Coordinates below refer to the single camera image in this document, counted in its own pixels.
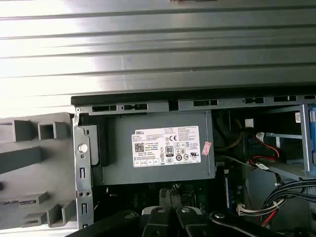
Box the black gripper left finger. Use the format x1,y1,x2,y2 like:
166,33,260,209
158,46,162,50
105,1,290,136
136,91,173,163
71,187,171,237

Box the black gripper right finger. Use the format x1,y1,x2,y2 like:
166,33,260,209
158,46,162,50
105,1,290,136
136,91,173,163
172,185,284,237

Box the grey power supply unit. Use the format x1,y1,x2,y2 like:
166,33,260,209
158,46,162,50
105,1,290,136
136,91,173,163
92,111,215,186

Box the black PC case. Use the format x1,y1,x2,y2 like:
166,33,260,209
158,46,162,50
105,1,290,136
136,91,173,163
70,95,316,237

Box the grey parts rack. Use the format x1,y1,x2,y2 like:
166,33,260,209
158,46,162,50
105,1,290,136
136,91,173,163
0,112,78,229

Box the grey metal drive cage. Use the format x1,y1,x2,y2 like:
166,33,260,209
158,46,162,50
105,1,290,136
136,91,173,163
261,103,316,181

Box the blue plastic disk carrier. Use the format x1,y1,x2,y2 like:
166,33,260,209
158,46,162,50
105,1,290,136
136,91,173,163
308,106,316,152

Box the black white power wires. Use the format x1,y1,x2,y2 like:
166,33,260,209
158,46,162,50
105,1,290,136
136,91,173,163
216,155,256,170

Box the yellow black wire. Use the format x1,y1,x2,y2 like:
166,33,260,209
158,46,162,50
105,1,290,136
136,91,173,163
214,118,245,152

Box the black cable bundle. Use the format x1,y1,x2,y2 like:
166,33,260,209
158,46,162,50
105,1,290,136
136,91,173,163
237,179,316,228

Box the coloured drive power wires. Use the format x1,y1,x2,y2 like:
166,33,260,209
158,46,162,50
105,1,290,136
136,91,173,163
248,132,281,170

